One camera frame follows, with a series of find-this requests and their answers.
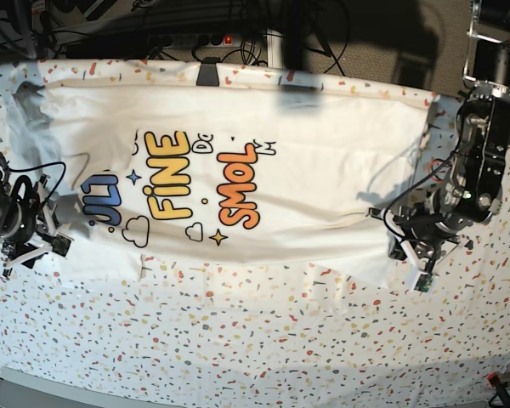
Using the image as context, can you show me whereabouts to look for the white metal stand post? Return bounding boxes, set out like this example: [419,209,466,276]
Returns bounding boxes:
[265,28,284,69]

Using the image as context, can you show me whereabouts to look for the black table clamp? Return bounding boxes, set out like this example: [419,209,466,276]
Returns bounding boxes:
[196,57,220,87]

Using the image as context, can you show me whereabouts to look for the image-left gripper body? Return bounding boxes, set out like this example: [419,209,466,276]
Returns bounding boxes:
[0,175,58,244]

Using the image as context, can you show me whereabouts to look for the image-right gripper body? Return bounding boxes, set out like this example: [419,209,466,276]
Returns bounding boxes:
[384,203,472,262]

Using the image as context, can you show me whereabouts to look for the red clamp bottom right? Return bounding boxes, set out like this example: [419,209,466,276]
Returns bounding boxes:
[487,373,510,408]

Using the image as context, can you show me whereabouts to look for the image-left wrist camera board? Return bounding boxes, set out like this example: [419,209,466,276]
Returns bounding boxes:
[51,235,71,258]

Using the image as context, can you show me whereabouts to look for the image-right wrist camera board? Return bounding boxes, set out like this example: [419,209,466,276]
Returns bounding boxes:
[414,274,434,293]

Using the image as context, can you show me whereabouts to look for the white printed T-shirt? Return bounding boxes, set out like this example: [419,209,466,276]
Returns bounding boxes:
[8,82,427,286]

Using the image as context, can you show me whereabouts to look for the terrazzo patterned tablecloth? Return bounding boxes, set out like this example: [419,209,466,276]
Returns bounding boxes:
[0,59,510,407]

